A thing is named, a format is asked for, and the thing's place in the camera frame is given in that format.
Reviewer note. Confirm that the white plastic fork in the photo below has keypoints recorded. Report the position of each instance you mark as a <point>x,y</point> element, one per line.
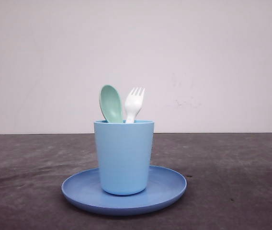
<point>133,103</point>

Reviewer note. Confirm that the mint green plastic spoon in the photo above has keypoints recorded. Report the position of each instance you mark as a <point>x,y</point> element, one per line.
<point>110,104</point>

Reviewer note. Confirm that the light blue plastic cup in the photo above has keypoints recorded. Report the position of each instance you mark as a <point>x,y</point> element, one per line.
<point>124,154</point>

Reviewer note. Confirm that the blue plastic plate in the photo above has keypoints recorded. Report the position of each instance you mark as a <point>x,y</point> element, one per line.
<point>165,187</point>

